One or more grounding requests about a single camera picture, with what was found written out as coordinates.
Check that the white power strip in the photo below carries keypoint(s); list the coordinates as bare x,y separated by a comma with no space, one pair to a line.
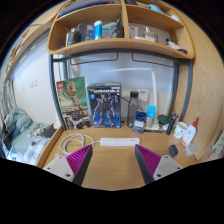
120,141

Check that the white bottle with red cap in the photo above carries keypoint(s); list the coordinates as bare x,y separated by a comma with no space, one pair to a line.
189,135

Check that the white wall switch plate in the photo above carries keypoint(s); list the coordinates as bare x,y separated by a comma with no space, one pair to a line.
33,83

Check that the green tree-figure toy box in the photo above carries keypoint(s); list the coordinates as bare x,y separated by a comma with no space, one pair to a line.
73,103

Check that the blue robot model box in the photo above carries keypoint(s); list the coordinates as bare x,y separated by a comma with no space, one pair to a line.
104,105

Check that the white mug with black writing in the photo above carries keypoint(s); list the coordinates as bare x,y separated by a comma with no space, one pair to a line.
180,130

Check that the wooden shelf unit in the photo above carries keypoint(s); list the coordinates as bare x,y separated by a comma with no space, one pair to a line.
116,45

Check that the white desk lamp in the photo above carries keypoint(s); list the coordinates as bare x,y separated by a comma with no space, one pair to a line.
154,90

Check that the bed with teal bedding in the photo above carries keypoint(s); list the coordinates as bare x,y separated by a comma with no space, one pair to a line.
20,133

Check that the clear plastic small box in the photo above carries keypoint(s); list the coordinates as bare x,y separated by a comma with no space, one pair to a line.
190,150

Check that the dark blue and white box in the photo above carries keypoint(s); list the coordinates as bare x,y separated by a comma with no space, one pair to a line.
139,122

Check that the black ruler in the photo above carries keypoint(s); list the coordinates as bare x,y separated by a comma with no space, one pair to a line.
154,131

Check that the white rectangular box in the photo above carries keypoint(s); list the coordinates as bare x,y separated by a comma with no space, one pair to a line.
143,95

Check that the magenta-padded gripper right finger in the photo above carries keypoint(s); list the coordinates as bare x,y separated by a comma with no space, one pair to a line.
163,166

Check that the dark grey metal frame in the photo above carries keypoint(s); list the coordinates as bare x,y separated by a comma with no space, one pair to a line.
52,83

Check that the black charger block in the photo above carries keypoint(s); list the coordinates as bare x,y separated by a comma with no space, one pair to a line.
173,150

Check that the long wooden shelf board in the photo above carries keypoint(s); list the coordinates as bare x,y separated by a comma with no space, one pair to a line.
30,43

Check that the dark green round container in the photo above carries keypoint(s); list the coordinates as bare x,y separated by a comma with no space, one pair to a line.
163,119

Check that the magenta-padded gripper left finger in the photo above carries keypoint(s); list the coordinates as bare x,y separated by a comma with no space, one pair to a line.
61,166

